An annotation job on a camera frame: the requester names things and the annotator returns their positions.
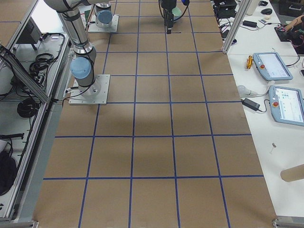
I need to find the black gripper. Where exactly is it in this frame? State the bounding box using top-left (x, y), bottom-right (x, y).
top-left (160, 0), bottom-right (177, 34)

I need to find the green bowl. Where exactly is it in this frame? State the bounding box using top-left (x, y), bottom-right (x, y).
top-left (172, 7), bottom-right (182, 19)

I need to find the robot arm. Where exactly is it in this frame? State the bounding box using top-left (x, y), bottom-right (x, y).
top-left (94, 2), bottom-right (113, 28)
top-left (45, 0), bottom-right (113, 96)

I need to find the blue bowl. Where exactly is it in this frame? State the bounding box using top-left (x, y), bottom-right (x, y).
top-left (173, 16), bottom-right (181, 22)

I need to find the yellow tool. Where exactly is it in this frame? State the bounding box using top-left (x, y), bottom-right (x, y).
top-left (246, 55), bottom-right (253, 69)

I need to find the white light bulb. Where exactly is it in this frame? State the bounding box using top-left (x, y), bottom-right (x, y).
top-left (237, 85), bottom-right (258, 98)

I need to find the far teach pendant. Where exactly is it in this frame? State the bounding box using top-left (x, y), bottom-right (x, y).
top-left (253, 52), bottom-right (293, 81)

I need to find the teach pendant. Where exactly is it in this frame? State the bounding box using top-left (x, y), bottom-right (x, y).
top-left (268, 85), bottom-right (304, 126)
top-left (253, 52), bottom-right (293, 81)

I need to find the black power adapter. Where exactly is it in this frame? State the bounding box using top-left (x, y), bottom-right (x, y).
top-left (241, 98), bottom-right (260, 111)

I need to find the near teach pendant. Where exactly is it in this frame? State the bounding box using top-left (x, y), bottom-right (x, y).
top-left (268, 85), bottom-right (304, 126)

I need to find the cardboard tube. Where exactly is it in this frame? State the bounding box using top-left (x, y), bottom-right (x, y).
top-left (280, 164), bottom-right (304, 182)

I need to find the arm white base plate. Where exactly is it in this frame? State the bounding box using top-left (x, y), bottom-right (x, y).
top-left (69, 74), bottom-right (110, 105)
top-left (88, 15), bottom-right (119, 33)

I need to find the aluminium frame post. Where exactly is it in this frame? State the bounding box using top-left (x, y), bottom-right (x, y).
top-left (222, 0), bottom-right (252, 54)

